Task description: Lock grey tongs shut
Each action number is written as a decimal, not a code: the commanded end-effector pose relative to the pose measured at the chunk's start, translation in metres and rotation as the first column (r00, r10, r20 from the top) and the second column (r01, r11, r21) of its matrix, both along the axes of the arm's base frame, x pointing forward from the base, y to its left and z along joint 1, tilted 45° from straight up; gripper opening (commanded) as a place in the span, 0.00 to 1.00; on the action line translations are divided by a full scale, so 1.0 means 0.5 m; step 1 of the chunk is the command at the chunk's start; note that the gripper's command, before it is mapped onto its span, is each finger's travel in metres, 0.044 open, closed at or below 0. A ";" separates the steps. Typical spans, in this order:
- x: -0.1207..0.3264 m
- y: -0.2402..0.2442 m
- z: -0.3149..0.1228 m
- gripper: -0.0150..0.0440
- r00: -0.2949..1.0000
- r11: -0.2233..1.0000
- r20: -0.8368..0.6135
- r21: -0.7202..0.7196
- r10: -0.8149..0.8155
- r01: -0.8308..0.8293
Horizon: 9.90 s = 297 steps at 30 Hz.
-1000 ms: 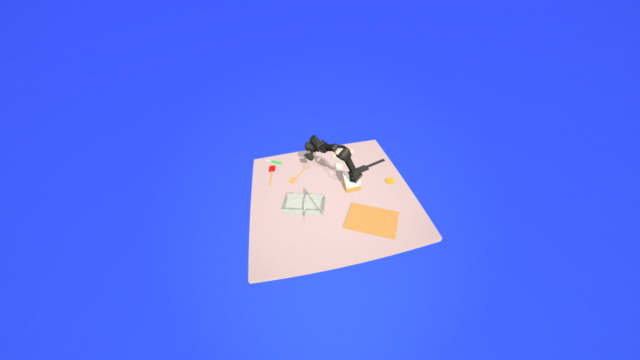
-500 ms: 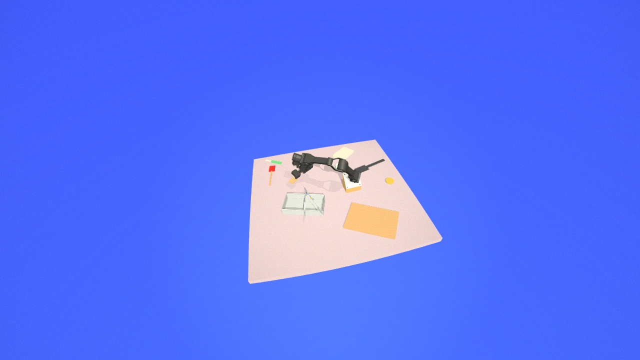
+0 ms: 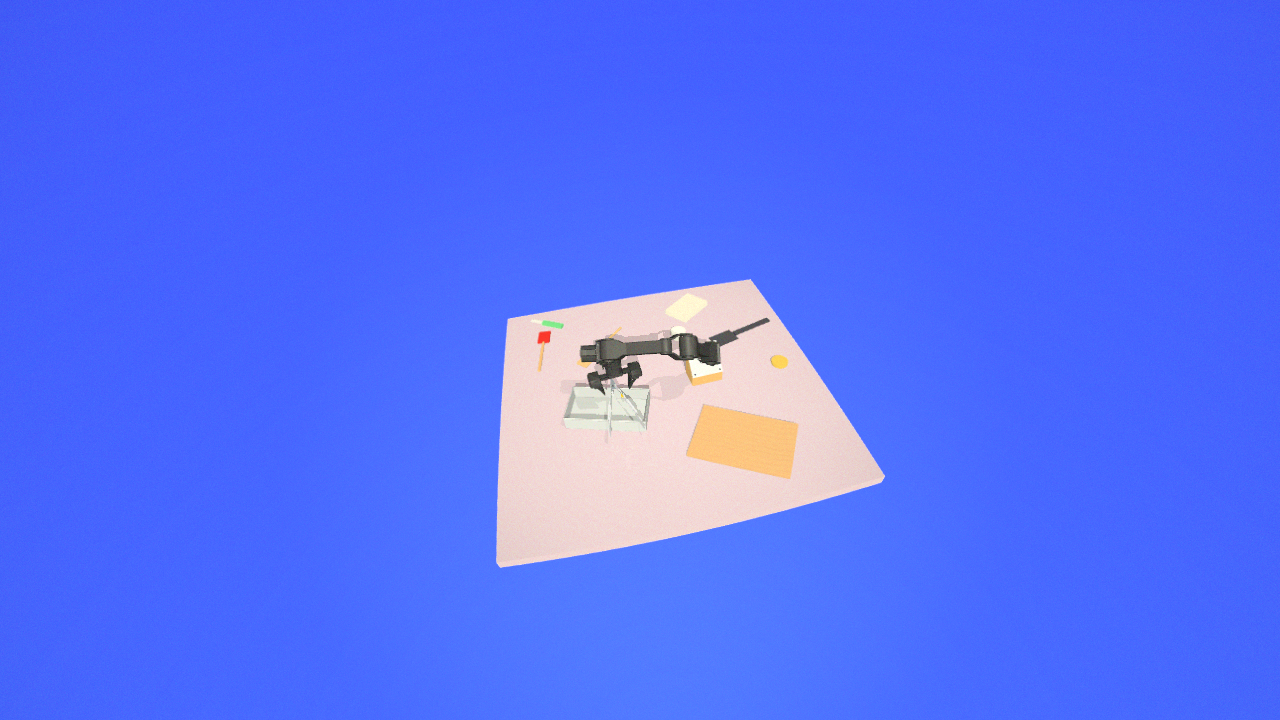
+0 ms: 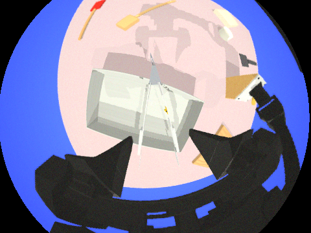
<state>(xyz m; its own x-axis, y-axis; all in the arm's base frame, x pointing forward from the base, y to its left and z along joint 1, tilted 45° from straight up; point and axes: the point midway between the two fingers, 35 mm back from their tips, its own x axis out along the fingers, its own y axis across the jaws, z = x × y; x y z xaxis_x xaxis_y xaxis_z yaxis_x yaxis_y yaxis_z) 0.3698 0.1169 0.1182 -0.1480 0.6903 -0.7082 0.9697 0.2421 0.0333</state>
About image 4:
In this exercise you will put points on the tan flat spatula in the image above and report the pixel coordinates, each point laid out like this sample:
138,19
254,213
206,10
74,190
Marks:
129,21

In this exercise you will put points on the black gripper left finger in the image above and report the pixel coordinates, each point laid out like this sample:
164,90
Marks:
109,168

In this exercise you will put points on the short cream cylinder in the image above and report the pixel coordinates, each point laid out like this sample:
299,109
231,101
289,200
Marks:
225,33

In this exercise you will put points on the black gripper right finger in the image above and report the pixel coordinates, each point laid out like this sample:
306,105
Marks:
218,151

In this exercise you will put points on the red spatula with wooden handle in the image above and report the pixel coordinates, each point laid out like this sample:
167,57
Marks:
95,7

